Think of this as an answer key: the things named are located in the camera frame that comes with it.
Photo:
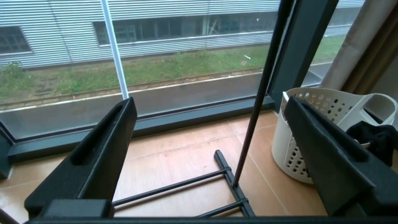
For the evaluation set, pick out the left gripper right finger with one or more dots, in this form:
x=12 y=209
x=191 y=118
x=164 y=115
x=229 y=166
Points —
x=335 y=180

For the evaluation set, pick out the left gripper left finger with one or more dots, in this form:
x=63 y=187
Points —
x=99 y=174

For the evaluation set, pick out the heap of clothes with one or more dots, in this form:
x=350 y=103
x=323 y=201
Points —
x=379 y=137

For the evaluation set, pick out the white laundry basket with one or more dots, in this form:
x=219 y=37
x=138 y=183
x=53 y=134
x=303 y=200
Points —
x=353 y=112

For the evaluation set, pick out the black clothes rack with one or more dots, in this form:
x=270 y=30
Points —
x=263 y=84

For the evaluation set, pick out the beige curtain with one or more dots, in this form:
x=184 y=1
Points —
x=360 y=46

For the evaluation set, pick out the window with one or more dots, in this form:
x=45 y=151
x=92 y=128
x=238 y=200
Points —
x=186 y=62

